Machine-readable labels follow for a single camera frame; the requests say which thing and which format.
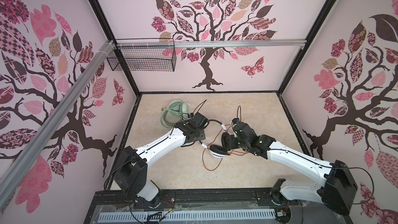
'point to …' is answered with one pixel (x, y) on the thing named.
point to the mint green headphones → (170, 119)
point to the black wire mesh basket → (143, 58)
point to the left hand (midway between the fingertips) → (199, 137)
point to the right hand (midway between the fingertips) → (228, 137)
